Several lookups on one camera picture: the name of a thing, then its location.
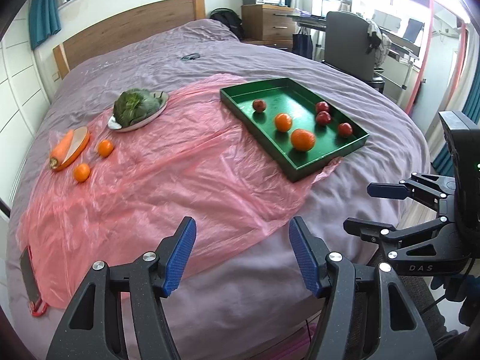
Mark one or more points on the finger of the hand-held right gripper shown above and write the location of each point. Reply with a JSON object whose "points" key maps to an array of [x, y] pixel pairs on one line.
{"points": [[371, 232], [386, 190]]}

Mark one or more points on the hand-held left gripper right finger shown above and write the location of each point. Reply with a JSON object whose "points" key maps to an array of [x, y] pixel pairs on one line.
{"points": [[305, 258]]}

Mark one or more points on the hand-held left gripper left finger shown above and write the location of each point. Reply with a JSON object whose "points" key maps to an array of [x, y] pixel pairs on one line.
{"points": [[180, 258]]}

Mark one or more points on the red apple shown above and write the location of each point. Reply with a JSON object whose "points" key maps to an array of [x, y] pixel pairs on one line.
{"points": [[323, 119], [322, 107], [259, 105], [345, 129]]}

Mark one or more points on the orange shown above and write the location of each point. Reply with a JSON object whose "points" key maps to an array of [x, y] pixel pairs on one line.
{"points": [[303, 139], [105, 148], [283, 122], [81, 172]]}

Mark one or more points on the green metal tray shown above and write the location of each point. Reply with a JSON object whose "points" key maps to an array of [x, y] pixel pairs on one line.
{"points": [[296, 99]]}

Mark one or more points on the pink plastic sheet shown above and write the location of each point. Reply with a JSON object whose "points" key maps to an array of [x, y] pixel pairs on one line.
{"points": [[168, 180]]}

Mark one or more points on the pink hoop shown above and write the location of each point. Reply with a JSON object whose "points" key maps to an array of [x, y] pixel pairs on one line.
{"points": [[425, 45]]}

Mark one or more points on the desk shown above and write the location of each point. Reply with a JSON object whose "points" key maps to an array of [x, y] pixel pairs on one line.
{"points": [[403, 50]]}

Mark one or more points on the white grey garment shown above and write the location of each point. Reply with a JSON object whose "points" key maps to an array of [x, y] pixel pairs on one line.
{"points": [[377, 41]]}

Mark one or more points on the black phone with red case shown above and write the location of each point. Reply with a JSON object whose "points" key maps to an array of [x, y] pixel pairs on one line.
{"points": [[30, 273]]}

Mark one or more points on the white round plate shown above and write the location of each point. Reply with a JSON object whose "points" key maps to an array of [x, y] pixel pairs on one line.
{"points": [[158, 108]]}

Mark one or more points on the orange oval plate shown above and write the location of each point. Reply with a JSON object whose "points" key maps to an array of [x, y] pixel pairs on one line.
{"points": [[78, 146]]}

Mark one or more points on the grey office chair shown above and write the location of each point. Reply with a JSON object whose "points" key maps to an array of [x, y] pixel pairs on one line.
{"points": [[345, 41]]}

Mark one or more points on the green leafy cabbage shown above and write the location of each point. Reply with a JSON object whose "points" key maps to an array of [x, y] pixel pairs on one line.
{"points": [[135, 107]]}

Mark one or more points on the carrot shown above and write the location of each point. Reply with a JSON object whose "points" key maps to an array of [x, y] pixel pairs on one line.
{"points": [[63, 146]]}

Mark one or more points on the dark blue bag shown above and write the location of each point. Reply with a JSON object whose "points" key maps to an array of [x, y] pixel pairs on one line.
{"points": [[302, 45]]}

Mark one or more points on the small dark object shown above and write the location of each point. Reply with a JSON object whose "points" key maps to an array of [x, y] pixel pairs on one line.
{"points": [[190, 57]]}

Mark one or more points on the purple bed sheet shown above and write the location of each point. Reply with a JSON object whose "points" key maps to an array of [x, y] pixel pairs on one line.
{"points": [[150, 56]]}

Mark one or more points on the wooden nightstand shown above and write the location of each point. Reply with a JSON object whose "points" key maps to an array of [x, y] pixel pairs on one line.
{"points": [[266, 22]]}

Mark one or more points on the white wardrobe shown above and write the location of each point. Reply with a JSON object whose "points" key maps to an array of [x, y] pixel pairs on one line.
{"points": [[18, 93]]}

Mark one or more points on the black backpack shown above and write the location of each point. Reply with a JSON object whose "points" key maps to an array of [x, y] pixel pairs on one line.
{"points": [[228, 20]]}

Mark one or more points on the wooden headboard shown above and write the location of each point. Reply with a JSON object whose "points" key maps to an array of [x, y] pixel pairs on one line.
{"points": [[131, 26]]}

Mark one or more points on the wall socket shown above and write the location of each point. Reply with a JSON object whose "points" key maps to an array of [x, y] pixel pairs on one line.
{"points": [[56, 76]]}

